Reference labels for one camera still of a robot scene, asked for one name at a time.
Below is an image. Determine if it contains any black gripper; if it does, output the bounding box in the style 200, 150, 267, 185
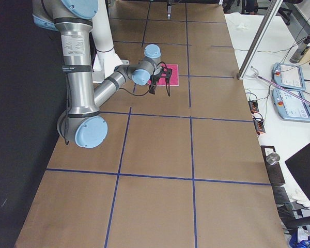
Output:
149, 4, 173, 97

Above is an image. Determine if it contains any pink towel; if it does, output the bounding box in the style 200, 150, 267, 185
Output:
147, 64, 180, 87

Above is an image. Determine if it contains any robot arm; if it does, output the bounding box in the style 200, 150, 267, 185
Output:
33, 1, 172, 148

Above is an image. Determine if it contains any crumpled white tissue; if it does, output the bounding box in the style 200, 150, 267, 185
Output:
236, 22, 250, 32

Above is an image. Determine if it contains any reacher grabber stick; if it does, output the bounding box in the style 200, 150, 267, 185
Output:
251, 66, 310, 105

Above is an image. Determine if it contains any orange black connector box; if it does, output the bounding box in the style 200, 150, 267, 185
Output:
248, 100, 259, 114

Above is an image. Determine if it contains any far blue teach pendant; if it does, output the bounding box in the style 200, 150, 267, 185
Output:
273, 63, 306, 91

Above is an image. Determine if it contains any blue teach pendant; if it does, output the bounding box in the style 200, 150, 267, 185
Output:
272, 88, 310, 123
273, 63, 306, 91

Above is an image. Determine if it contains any near blue teach pendant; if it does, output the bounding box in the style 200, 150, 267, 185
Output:
272, 88, 310, 123

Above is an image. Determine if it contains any small metal cup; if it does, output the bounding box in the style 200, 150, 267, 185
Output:
266, 152, 280, 165

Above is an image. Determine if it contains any black monitor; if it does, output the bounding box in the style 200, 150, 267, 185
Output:
285, 143, 310, 201

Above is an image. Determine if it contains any aluminium frame post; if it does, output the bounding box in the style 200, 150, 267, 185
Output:
237, 0, 283, 80

